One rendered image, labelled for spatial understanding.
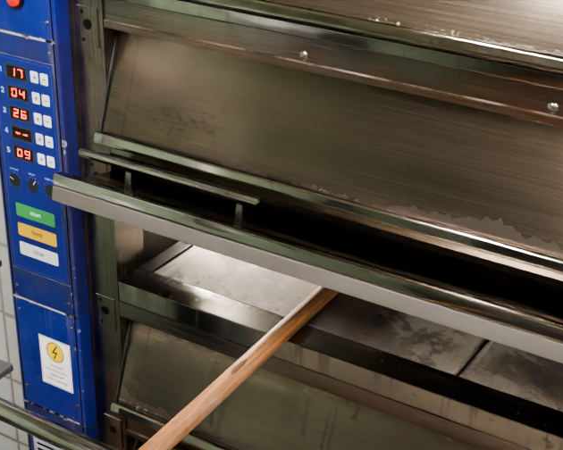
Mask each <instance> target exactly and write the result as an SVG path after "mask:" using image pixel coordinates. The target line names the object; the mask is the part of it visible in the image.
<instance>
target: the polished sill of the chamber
mask: <svg viewBox="0 0 563 450"><path fill-rule="evenodd" d="M118 287H119V300H120V301H122V302H124V303H126V304H131V305H133V306H136V307H138V308H141V309H143V310H146V311H149V312H152V313H155V314H158V315H161V316H164V317H165V318H168V319H171V320H174V321H177V322H180V323H183V324H185V325H188V326H190V327H193V328H196V329H200V330H203V331H205V332H207V333H210V334H213V335H216V336H217V337H220V338H225V339H227V340H230V341H232V342H235V343H238V344H240V345H243V346H247V347H249V348H251V347H252V346H253V345H255V344H256V343H257V342H258V341H259V340H260V339H261V338H262V337H264V336H265V335H266V334H267V333H268V332H269V331H270V330H271V329H273V328H274V327H275V326H276V325H277V324H278V323H279V322H280V321H281V320H283V319H284V317H282V316H280V315H277V314H274V313H271V312H267V311H264V310H261V309H258V308H256V307H253V306H250V305H247V304H243V303H241V302H238V301H235V300H232V299H230V298H227V297H224V296H219V295H217V294H214V293H211V292H208V291H205V290H203V289H201V288H198V287H193V286H191V285H188V284H185V283H182V282H179V281H177V280H174V279H169V278H166V277H164V276H162V275H159V274H156V273H153V272H151V271H146V270H143V269H140V268H139V269H137V270H135V271H134V272H132V273H131V274H129V275H128V276H126V277H125V278H123V279H121V280H119V282H118ZM272 356H274V357H277V358H280V359H282V360H284V361H287V362H290V363H294V364H296V365H299V366H301V367H304V368H307V369H309V370H311V371H316V372H319V373H322V374H323V375H326V376H329V377H332V378H334V379H338V380H341V381H343V382H346V383H349V384H351V385H353V386H356V387H359V388H363V389H365V390H368V391H371V392H374V393H375V394H378V395H381V396H385V397H388V398H390V399H393V400H395V401H398V402H401V403H403V404H407V405H410V406H413V407H415V408H417V409H420V410H423V411H426V412H428V413H432V414H435V415H437V416H440V417H442V418H445V419H448V420H450V421H454V422H457V423H459V424H462V425H465V426H468V427H469V428H472V429H477V430H479V431H482V432H484V433H487V434H490V435H492V436H495V437H497V438H501V439H504V440H507V441H509V442H511V443H514V444H517V445H520V446H523V447H526V448H529V449H532V450H563V412H561V411H558V410H555V409H552V408H550V407H547V406H544V405H541V404H537V403H534V402H531V401H528V400H525V399H524V398H521V397H518V396H513V395H511V394H508V393H505V392H502V391H499V390H497V389H494V388H491V387H486V386H485V385H482V384H479V383H476V382H473V381H471V380H468V379H463V378H460V377H458V376H455V375H452V374H449V373H447V372H445V371H440V370H437V369H434V368H432V367H429V366H426V365H423V364H421V363H418V362H413V361H410V360H408V359H405V358H403V357H400V356H397V355H395V354H390V353H387V352H384V351H382V350H379V349H376V348H373V347H370V346H366V345H364V344H361V343H358V342H356V341H353V340H350V339H347V338H344V337H340V336H337V335H334V334H332V333H329V332H326V331H324V330H321V329H317V328H314V327H311V326H308V325H306V324H305V325H304V326H303V327H302V328H301V329H300V330H299V331H298V332H297V333H295V334H294V335H293V336H292V337H291V338H290V339H289V340H288V341H287V342H286V343H285V344H284V345H283V346H281V347H280V348H279V349H278V350H277V351H276V352H275V353H274V354H273V355H272Z"/></svg>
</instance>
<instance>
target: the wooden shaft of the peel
mask: <svg viewBox="0 0 563 450"><path fill-rule="evenodd" d="M338 293H340V292H338V291H334V290H331V289H329V288H326V287H321V286H320V287H318V288H317V289H316V290H315V291H314V292H313V293H312V294H311V295H310V296H308V297H307V298H306V299H305V300H304V301H303V302H302V303H301V304H299V305H298V306H297V307H296V308H295V309H294V310H293V311H292V312H290V313H289V314H288V315H287V316H286V317H285V318H284V319H283V320H281V321H280V322H279V323H278V324H277V325H276V326H275V327H274V328H273V329H271V330H270V331H269V332H268V333H267V334H266V335H265V336H264V337H262V338H261V339H260V340H259V341H258V342H257V343H256V344H255V345H253V346H252V347H251V348H250V349H249V350H248V351H247V352H246V353H244V354H243V355H242V356H241V357H240V358H239V359H238V361H236V362H235V363H234V364H233V365H232V366H231V367H230V368H229V369H227V370H226V371H225V372H224V373H223V374H222V375H221V376H220V377H219V378H217V379H216V380H215V381H214V382H213V383H212V384H211V385H210V386H208V387H207V388H206V389H205V390H204V391H203V392H202V393H201V394H199V395H198V396H197V397H196V398H195V399H194V400H193V401H192V402H190V403H189V404H188V405H187V406H186V407H185V408H184V409H183V410H181V411H180V412H179V413H178V414H177V415H176V416H175V417H174V418H172V419H171V420H170V421H169V422H168V423H167V424H166V425H165V426H163V427H162V428H161V429H160V430H159V431H158V432H157V433H156V434H155V435H154V436H152V437H151V438H150V439H149V440H148V441H147V442H146V443H145V444H144V445H143V446H142V447H141V448H140V449H139V450H172V449H173V448H174V447H175V446H176V445H177V444H178V443H179V442H180V441H181V440H182V439H184V438H185V437H186V436H187V435H188V434H189V433H190V432H191V431H192V430H193V429H194V428H195V427H196V426H197V425H198V424H199V423H200V422H201V421H202V420H203V419H204V418H205V417H206V416H207V415H208V414H209V413H211V412H212V411H213V410H214V409H215V408H216V407H217V406H218V405H219V404H220V403H221V402H222V401H223V400H224V399H226V398H227V397H228V396H229V395H230V394H231V393H232V392H233V391H234V390H235V389H236V388H237V387H238V386H240V385H241V384H242V383H243V382H244V381H245V380H246V379H247V378H248V377H249V376H250V375H251V374H252V373H253V372H255V371H256V370H257V369H258V368H259V367H260V366H261V365H262V364H263V363H264V362H265V361H266V360H267V359H269V358H270V357H271V356H272V355H273V354H274V353H275V352H276V351H277V350H278V349H279V348H280V347H281V346H283V345H284V344H285V343H286V342H287V341H288V340H289V339H290V338H291V337H292V336H293V335H294V334H295V333H297V332H298V331H299V330H300V329H301V328H302V327H303V326H304V325H305V324H306V323H307V322H308V321H309V320H311V319H312V318H313V317H314V316H315V315H316V314H317V313H318V312H319V311H320V310H321V309H322V308H323V307H324V306H326V305H327V304H328V303H329V302H330V301H331V300H332V299H333V298H334V297H335V296H336V295H337V294H338Z"/></svg>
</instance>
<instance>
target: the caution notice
mask: <svg viewBox="0 0 563 450"><path fill-rule="evenodd" d="M38 337H39V347H40V356H41V366H42V375H43V381H45V382H46V383H49V384H51V385H53V386H56V387H58V388H61V389H63V390H66V391H68V392H70V393H73V385H72V375H71V353H70V346H68V345H66V344H64V343H61V342H59V341H56V340H54V339H52V338H49V337H45V336H43V335H40V334H38Z"/></svg>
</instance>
